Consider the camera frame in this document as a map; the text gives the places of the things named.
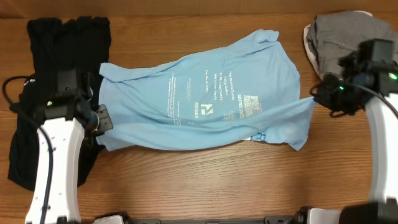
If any light blue t-shirt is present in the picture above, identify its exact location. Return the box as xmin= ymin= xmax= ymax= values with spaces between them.
xmin=98 ymin=29 xmax=315 ymax=151

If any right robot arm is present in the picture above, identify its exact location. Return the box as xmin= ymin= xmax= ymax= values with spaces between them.
xmin=291 ymin=39 xmax=397 ymax=224

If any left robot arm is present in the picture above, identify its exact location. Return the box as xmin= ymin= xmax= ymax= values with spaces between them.
xmin=25 ymin=70 xmax=113 ymax=223

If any beige folded garment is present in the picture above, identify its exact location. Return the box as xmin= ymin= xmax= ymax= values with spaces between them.
xmin=303 ymin=11 xmax=373 ymax=79

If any black t-shirt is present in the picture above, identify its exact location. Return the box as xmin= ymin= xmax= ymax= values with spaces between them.
xmin=8 ymin=16 xmax=111 ymax=191

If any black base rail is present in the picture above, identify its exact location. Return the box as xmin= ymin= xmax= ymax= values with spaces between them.
xmin=93 ymin=211 xmax=312 ymax=224

